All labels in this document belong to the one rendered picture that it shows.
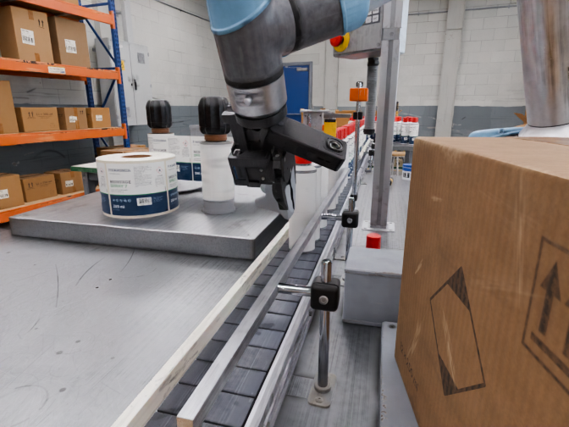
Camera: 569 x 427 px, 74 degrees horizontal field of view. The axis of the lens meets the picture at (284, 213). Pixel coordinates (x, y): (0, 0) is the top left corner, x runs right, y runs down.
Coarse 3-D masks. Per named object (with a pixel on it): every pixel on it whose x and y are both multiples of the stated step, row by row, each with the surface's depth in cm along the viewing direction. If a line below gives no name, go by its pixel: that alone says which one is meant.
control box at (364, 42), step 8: (408, 0) 94; (376, 24) 91; (352, 32) 97; (360, 32) 95; (368, 32) 93; (376, 32) 92; (344, 40) 99; (352, 40) 97; (360, 40) 96; (368, 40) 94; (376, 40) 92; (336, 48) 102; (344, 48) 100; (352, 48) 98; (360, 48) 96; (368, 48) 94; (376, 48) 93; (336, 56) 103; (344, 56) 102; (352, 56) 102; (360, 56) 102; (368, 56) 102; (376, 56) 102
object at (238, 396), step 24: (288, 240) 80; (312, 264) 67; (240, 312) 52; (288, 312) 52; (216, 336) 46; (264, 336) 46; (240, 360) 42; (264, 360) 42; (192, 384) 38; (240, 384) 38; (168, 408) 35; (216, 408) 35; (240, 408) 35
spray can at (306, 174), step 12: (300, 168) 68; (312, 168) 69; (300, 180) 68; (312, 180) 69; (300, 192) 69; (312, 192) 69; (300, 204) 69; (312, 204) 70; (300, 216) 70; (312, 216) 71; (300, 228) 70; (312, 240) 72
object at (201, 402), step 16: (336, 192) 91; (320, 208) 73; (304, 240) 55; (288, 256) 49; (288, 272) 46; (272, 288) 40; (256, 304) 37; (256, 320) 35; (240, 336) 32; (224, 352) 30; (240, 352) 31; (224, 368) 28; (208, 384) 26; (224, 384) 28; (192, 400) 25; (208, 400) 25; (192, 416) 24
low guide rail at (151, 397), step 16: (288, 224) 79; (272, 256) 66; (256, 272) 57; (240, 288) 51; (224, 304) 47; (208, 320) 43; (192, 336) 40; (208, 336) 42; (176, 352) 37; (192, 352) 39; (176, 368) 36; (160, 384) 33; (144, 400) 31; (160, 400) 33; (128, 416) 30; (144, 416) 31
